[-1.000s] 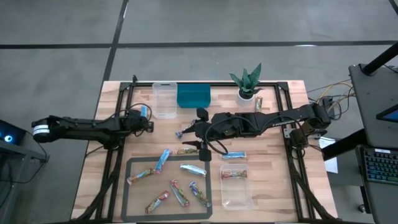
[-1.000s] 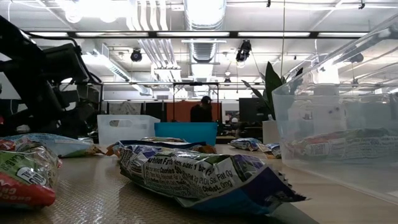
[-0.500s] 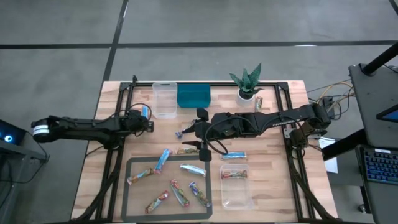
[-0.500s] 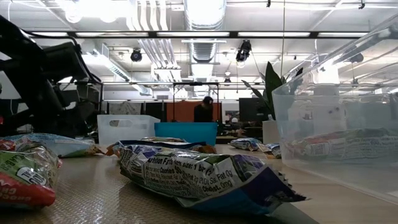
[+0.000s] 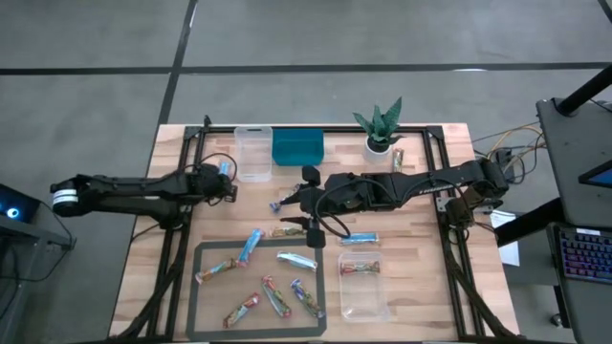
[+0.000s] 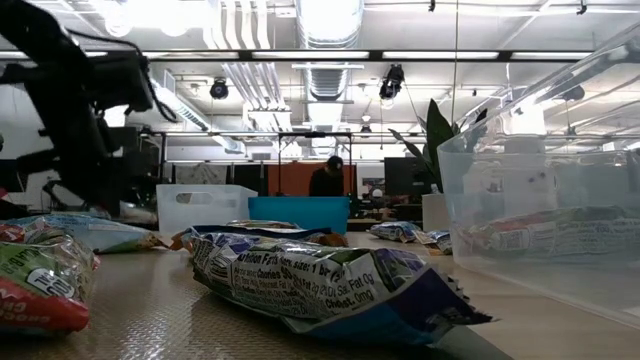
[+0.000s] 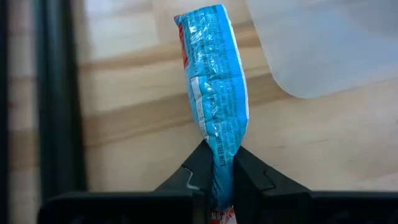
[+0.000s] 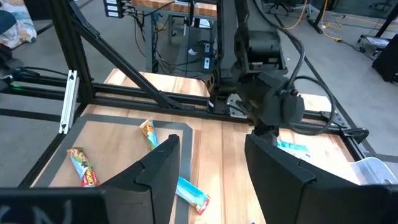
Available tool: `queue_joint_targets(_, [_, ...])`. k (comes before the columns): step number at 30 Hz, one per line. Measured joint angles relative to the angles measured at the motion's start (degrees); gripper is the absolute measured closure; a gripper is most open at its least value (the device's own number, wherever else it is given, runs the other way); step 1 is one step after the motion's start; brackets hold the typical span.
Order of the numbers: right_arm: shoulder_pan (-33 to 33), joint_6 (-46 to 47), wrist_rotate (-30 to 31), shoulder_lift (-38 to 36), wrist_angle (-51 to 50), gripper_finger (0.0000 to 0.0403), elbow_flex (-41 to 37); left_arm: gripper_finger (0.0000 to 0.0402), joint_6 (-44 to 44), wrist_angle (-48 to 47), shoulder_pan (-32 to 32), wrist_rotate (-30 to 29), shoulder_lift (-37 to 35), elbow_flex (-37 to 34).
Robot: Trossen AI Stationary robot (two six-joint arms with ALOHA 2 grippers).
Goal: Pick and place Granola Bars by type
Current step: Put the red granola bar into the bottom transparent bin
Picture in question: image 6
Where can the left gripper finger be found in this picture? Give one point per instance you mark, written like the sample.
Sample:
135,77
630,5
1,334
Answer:
92,195

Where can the sky blue granola bar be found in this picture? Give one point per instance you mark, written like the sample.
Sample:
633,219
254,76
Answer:
100,232

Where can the green and red granola bar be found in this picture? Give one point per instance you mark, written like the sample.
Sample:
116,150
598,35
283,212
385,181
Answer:
550,235
45,280

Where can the blue and silver granola bar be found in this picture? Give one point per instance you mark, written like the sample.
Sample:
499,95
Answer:
225,230

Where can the shiny blue foil bar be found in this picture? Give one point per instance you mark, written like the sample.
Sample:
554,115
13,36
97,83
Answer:
395,231
439,241

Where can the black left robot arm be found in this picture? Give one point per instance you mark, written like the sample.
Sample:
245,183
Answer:
40,30

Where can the purple granola bar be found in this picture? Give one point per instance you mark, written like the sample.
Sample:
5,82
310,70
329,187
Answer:
325,290

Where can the clear tall plastic bin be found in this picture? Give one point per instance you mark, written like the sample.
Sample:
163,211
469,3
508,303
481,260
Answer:
220,210

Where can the tan mat with grey border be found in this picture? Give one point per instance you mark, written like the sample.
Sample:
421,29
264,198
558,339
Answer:
150,310

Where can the black ceiling spotlight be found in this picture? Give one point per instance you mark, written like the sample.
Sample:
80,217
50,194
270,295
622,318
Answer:
219,89

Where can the orange partition panel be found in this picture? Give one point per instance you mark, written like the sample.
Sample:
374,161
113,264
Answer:
292,180

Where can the teal plastic bin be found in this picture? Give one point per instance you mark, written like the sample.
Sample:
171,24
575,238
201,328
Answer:
300,215

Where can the person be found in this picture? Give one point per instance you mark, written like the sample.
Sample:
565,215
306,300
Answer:
327,185

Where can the black overhead beam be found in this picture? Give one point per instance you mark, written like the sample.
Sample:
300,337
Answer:
375,55

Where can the black monitor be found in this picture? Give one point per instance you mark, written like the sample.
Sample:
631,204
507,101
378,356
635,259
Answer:
402,175

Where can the green plant in white pot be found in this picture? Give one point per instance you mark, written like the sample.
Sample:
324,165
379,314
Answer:
435,135

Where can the clear shallow plastic container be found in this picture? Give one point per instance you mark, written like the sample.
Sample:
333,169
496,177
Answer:
550,292

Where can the black background rig frame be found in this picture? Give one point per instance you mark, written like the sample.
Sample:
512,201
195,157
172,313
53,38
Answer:
315,134

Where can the silver ventilation duct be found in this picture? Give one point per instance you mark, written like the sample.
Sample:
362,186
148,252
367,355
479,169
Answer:
327,82

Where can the black overhead camera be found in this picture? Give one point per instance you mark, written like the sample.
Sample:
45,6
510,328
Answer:
392,80

